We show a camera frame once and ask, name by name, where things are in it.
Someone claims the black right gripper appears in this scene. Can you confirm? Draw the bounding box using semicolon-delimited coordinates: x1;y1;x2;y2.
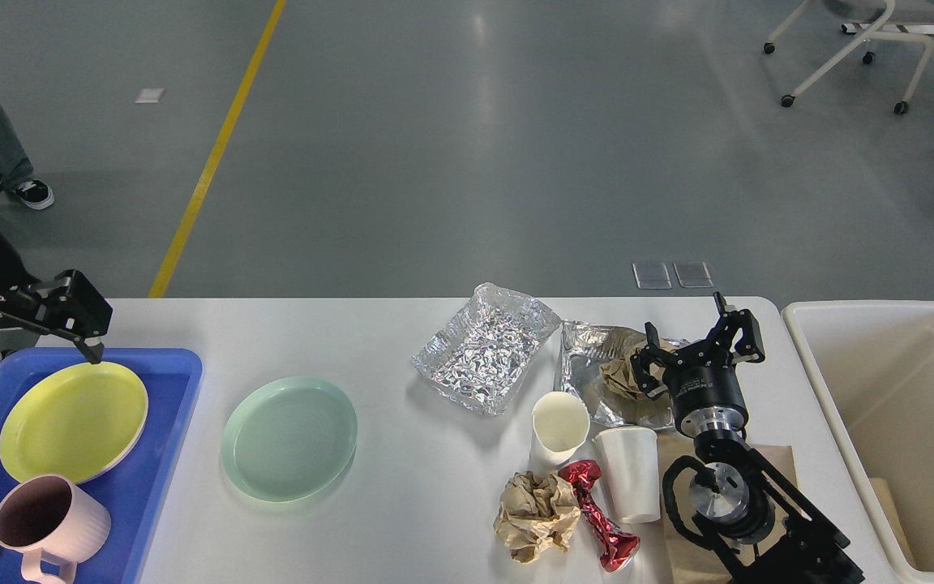
630;293;766;439

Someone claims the pink ribbed mug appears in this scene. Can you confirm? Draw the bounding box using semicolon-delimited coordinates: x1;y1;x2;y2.
0;474;111;583

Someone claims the mint green plate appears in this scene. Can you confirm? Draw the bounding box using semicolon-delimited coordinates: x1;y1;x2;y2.
220;376;358;503

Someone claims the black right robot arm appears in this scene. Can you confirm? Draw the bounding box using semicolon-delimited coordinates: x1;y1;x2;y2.
628;293;866;583

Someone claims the crumpled brown paper on foil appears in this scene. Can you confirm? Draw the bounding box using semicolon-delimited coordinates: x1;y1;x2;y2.
600;341;649;402

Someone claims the yellow plate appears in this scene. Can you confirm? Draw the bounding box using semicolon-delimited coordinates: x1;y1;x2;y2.
0;362;149;484

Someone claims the flat foil sheet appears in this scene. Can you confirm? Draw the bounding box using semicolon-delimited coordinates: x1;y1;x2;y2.
555;320;674;430

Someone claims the white paper cup inverted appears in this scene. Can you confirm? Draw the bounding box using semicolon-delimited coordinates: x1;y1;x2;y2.
593;427;662;524

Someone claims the white paper cup upright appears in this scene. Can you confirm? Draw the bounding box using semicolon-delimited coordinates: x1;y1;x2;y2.
530;391;590;468

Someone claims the brown paper bag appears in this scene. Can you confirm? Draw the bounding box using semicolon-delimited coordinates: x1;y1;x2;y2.
658;432;797;583

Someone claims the red foil wrapper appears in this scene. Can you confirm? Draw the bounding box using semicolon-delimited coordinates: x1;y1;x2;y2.
556;459;641;573

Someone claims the beige plastic bin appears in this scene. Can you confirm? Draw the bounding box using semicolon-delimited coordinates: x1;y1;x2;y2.
782;300;934;583

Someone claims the crumpled foil tray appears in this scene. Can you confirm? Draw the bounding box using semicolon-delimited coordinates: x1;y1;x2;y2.
411;282;561;415

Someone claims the crumpled brown paper ball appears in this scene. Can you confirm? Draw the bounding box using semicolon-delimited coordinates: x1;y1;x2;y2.
493;472;581;565

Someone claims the white rolling chair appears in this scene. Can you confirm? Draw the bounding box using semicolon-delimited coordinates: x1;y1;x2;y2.
781;1;934;115

